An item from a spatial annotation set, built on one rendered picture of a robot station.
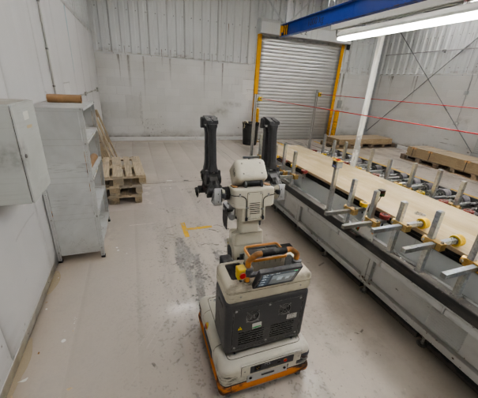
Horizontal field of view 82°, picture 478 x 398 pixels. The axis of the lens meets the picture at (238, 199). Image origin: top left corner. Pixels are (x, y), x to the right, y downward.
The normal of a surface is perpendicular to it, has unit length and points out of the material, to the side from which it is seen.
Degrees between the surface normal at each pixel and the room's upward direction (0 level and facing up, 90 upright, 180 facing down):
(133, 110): 90
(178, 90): 90
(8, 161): 90
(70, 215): 90
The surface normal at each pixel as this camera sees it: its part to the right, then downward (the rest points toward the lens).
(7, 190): 0.34, 0.38
